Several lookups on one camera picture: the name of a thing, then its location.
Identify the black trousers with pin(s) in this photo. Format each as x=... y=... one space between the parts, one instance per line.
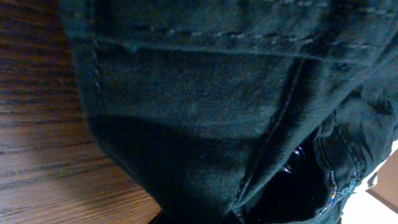
x=263 y=111

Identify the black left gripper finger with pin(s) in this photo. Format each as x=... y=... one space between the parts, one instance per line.
x=160 y=218

